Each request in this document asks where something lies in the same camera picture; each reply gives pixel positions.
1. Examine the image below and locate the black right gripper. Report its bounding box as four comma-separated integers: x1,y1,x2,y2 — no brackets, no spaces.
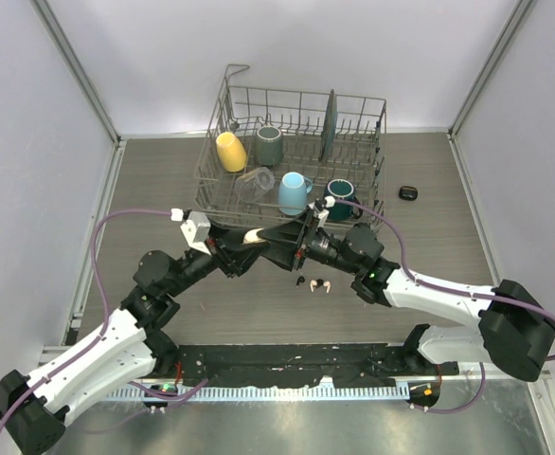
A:
258,208,361,276

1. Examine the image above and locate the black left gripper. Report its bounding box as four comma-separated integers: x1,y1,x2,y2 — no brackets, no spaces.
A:
166,217,268,298

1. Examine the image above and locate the beige earbud charging case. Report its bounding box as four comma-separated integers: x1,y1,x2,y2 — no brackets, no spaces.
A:
242,227,268,245

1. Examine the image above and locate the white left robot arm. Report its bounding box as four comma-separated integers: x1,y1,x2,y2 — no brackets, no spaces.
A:
0,221,268,454

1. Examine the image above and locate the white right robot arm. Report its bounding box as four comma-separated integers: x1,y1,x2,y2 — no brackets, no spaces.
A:
244,209,555,382

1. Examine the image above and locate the black earbud charging case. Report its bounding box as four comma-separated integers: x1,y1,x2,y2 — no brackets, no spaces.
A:
398,186,419,201

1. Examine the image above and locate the light blue mug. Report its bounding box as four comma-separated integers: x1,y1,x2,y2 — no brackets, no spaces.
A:
277,172,313,216

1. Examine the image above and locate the clear glass cup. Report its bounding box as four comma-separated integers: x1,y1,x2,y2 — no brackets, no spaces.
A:
235,167,275,204

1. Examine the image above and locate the dark teal mug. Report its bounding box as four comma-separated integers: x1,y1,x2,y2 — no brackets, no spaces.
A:
324,179,363,222

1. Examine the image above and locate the yellow cup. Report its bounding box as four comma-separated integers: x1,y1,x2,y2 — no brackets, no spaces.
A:
215,132,247,173

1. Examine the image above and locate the grey-green mug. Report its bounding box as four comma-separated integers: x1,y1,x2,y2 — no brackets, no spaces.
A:
254,125,283,167

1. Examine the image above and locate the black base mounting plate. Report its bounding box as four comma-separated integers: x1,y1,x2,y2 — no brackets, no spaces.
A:
180,343,459,389

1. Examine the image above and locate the teal plate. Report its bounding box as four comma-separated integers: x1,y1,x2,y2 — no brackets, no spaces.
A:
318,89,338,162

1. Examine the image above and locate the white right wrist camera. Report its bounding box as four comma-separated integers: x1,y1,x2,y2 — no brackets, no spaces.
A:
308,195,336,228

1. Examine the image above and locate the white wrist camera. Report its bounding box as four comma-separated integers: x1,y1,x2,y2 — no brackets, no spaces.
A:
170,208,211,255
308,195,336,228

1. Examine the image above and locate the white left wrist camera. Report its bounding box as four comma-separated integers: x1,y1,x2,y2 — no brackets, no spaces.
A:
170,208,211,255

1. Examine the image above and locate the grey wire dish rack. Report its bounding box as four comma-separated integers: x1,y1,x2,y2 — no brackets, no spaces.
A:
194,64,387,227

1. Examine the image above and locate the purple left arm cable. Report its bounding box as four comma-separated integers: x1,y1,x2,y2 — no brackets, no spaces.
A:
0,208,210,455

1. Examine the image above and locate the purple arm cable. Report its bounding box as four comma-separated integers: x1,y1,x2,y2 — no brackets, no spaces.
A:
0,208,210,455
333,198,555,413

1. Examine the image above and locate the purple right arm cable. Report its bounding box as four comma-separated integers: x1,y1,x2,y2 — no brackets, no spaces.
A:
333,198,555,413

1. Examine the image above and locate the aluminium slotted rail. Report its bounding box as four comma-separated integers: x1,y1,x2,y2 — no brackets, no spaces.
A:
100,381,410,403

